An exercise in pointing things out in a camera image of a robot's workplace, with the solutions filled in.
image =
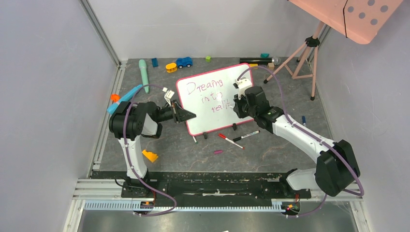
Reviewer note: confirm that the yellow oval toy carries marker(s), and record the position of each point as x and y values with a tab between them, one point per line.
171	67

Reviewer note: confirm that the blue toy crayon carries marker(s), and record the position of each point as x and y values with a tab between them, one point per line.
125	98

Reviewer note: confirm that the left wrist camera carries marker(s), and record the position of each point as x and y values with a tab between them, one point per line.
168	95

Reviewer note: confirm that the dark blue block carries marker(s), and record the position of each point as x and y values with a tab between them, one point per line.
154	62

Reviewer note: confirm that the blue toy car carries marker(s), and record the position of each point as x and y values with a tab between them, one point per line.
184	62

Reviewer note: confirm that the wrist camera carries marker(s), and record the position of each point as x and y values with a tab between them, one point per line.
168	95
242	84

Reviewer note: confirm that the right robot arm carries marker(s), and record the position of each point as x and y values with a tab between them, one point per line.
336	165

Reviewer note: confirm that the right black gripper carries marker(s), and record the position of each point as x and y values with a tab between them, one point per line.
238	107

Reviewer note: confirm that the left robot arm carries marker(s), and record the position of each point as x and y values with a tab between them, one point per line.
132	121

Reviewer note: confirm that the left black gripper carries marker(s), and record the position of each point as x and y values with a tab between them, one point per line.
179	113

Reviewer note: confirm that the pink framed whiteboard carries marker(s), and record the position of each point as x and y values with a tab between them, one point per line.
208	95

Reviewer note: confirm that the pink tripod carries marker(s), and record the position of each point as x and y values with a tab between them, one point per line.
310	44

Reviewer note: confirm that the wooden cube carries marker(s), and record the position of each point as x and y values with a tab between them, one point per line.
271	66

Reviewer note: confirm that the orange wedge block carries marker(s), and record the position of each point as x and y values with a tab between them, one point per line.
152	157

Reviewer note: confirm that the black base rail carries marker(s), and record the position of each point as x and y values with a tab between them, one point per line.
205	189

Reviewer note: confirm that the pink perforated panel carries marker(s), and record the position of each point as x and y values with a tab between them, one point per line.
358	20

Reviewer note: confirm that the black rainbow marker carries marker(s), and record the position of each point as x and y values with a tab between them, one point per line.
245	136

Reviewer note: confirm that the orange small toy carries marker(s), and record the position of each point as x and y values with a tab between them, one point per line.
115	97

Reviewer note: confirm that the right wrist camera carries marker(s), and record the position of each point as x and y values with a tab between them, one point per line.
242	84

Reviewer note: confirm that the mint green toy stick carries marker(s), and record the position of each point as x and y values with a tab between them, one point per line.
144	76

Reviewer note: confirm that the red whiteboard marker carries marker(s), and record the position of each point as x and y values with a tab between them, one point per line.
229	140

